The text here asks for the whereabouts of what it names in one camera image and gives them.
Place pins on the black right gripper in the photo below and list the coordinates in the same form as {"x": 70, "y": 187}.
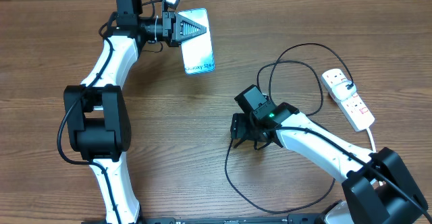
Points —
{"x": 239, "y": 131}

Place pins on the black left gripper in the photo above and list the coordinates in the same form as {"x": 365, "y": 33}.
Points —
{"x": 172, "y": 28}

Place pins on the Samsung Galaxy smartphone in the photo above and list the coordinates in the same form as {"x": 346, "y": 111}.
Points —
{"x": 197, "y": 52}

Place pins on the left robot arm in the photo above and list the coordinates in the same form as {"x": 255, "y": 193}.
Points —
{"x": 96, "y": 118}

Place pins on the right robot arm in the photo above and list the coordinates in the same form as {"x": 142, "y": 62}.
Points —
{"x": 377, "y": 186}

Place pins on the white charger adapter plug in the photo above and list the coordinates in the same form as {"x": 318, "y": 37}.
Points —
{"x": 342, "y": 91}

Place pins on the white power strip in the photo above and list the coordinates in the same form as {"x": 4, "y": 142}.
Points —
{"x": 354, "y": 108}

